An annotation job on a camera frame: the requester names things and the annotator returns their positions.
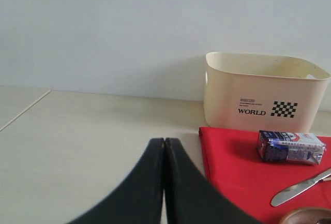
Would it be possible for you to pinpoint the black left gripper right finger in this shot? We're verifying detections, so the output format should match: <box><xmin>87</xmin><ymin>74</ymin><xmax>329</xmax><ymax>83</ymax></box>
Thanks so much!
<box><xmin>164</xmin><ymin>138</ymin><xmax>260</xmax><ymax>223</ymax></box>

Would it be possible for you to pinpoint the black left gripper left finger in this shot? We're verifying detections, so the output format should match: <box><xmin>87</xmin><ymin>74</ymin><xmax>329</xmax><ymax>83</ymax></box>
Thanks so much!
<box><xmin>71</xmin><ymin>138</ymin><xmax>164</xmax><ymax>223</ymax></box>

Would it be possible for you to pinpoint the red scalloped tablecloth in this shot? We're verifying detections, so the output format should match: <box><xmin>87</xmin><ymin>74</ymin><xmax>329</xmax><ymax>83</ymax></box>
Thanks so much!
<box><xmin>199</xmin><ymin>127</ymin><xmax>330</xmax><ymax>223</ymax></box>

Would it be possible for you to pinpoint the silver table knife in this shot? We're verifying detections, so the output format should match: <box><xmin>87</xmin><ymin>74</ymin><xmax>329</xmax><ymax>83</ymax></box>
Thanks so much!
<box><xmin>270</xmin><ymin>169</ymin><xmax>330</xmax><ymax>207</ymax></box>

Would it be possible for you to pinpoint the round wooden plate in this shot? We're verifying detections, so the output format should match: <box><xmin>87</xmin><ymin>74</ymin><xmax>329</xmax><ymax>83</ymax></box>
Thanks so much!
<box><xmin>279</xmin><ymin>207</ymin><xmax>330</xmax><ymax>224</ymax></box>

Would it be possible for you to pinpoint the cream plastic bin WORLD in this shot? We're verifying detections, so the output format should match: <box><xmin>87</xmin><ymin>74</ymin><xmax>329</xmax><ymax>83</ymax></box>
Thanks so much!
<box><xmin>203</xmin><ymin>52</ymin><xmax>330</xmax><ymax>132</ymax></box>

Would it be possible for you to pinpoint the blue white milk carton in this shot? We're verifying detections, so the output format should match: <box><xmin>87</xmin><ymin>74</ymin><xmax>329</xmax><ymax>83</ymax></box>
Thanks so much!
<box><xmin>257</xmin><ymin>130</ymin><xmax>326</xmax><ymax>165</ymax></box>

